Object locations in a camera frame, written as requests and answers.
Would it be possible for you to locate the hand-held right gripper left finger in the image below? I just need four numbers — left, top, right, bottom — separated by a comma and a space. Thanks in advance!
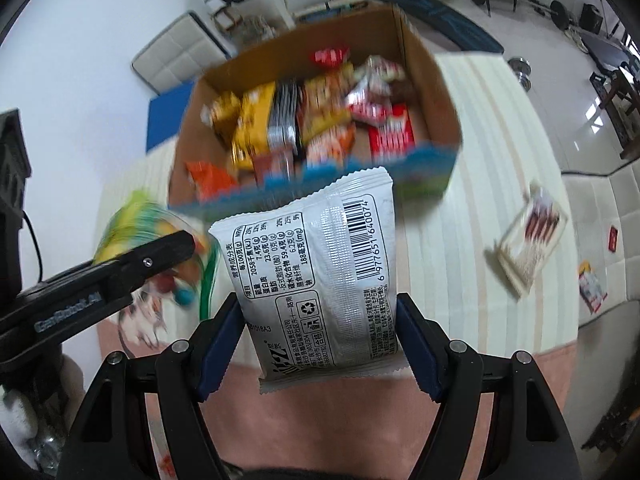
57, 292, 248, 480

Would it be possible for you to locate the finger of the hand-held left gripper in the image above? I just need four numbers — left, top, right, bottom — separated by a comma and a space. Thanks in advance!
92, 230, 197, 293

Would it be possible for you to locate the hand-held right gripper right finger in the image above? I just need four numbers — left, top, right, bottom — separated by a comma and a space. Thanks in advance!
395, 292, 583, 480

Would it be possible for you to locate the colourful candy bag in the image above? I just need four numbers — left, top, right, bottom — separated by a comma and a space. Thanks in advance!
92, 190, 221, 321

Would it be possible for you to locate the dark red snack packet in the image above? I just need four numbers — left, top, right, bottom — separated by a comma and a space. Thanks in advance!
252, 150, 296, 186

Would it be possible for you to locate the orange white snack packet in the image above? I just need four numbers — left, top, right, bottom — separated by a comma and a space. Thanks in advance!
304, 125, 357, 171

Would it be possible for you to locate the cardboard box with blue print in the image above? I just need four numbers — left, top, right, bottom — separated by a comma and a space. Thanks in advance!
167, 4, 463, 218

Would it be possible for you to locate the white fluffy cloth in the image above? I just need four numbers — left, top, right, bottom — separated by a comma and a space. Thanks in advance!
0, 385, 51, 461

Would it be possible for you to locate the blue mat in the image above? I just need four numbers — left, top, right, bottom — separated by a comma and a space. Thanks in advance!
147, 77, 198, 148

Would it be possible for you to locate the dark wooden cabinet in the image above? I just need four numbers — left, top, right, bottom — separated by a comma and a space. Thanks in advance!
0, 108, 33, 301

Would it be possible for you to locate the beige snack packet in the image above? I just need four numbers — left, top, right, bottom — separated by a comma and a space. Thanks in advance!
484, 180, 570, 301

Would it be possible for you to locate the small yellow packet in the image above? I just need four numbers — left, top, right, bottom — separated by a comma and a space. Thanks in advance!
202, 91, 243, 141

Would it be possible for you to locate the orange white floor packet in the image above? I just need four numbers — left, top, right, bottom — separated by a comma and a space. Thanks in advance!
577, 260, 608, 315

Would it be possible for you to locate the black silver snack packet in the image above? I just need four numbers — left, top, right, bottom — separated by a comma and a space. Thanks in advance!
267, 80, 303, 153

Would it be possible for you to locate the striped cat print mat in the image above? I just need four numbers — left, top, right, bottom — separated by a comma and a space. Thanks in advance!
95, 52, 581, 480

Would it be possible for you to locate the red white snack packet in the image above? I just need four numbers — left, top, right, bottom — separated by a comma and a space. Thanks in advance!
367, 104, 416, 158

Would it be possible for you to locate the yellow orange snack packet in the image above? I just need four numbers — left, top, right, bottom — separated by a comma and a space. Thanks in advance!
300, 65, 356, 143

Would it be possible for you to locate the red silver snack packet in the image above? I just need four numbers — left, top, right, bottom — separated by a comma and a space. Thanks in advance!
347, 56, 407, 121

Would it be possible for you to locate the small red packet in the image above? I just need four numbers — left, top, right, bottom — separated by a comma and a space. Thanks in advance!
312, 46, 351, 68

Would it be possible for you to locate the dark wooden chair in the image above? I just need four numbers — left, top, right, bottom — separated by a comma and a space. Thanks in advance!
590, 67, 640, 161

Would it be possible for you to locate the dark treadmill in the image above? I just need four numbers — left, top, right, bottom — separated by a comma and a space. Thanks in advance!
364, 0, 506, 53

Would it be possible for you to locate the black dumbbell weight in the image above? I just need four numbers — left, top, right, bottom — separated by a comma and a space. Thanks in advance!
549, 1, 572, 30

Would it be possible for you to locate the black speaker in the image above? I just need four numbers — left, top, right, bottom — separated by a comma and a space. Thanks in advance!
579, 4, 603, 33

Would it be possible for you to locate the black cable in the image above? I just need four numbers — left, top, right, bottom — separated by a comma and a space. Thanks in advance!
21, 211, 45, 286

